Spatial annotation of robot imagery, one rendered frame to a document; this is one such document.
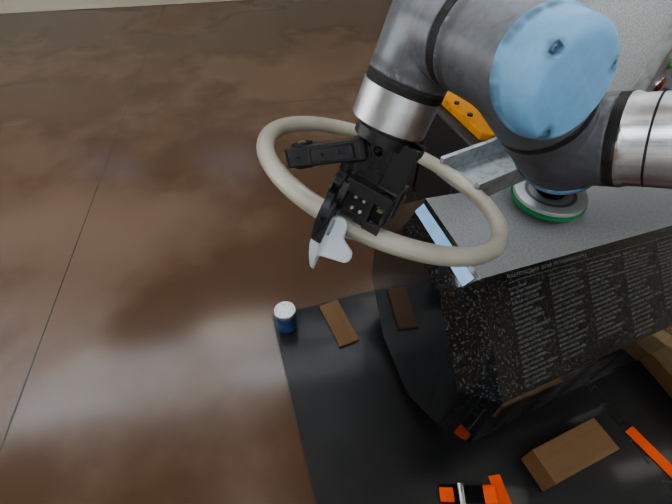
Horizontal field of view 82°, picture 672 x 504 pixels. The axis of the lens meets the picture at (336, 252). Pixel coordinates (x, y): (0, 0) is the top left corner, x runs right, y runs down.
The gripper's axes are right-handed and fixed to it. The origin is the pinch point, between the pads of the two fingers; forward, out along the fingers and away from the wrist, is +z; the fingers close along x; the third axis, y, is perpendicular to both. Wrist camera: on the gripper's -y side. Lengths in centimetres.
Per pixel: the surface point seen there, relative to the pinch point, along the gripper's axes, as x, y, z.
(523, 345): 52, 48, 29
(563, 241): 74, 45, 5
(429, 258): 3.1, 14.2, -6.1
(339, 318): 96, -6, 97
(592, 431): 86, 99, 67
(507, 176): 46, 20, -11
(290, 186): 0.0, -7.6, -6.8
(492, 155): 59, 15, -10
